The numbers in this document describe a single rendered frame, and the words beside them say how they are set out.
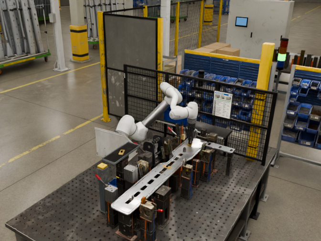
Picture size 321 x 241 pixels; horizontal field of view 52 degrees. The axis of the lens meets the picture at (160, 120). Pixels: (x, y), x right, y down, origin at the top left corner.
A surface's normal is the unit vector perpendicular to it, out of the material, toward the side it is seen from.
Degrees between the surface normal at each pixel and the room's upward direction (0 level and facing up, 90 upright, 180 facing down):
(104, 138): 90
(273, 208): 0
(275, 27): 90
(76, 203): 0
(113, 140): 90
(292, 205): 0
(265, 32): 90
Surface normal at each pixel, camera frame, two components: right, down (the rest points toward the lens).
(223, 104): -0.52, 0.34
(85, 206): 0.02, -0.91
